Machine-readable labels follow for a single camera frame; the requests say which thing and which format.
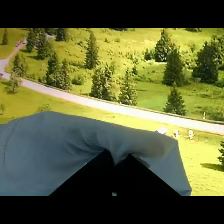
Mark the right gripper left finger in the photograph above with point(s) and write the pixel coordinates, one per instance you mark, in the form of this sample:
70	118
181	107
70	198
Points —
91	180

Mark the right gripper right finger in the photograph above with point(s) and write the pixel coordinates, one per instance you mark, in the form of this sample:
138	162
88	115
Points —
140	180

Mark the light blue T-shirt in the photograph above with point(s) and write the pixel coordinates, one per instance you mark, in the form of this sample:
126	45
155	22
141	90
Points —
50	150

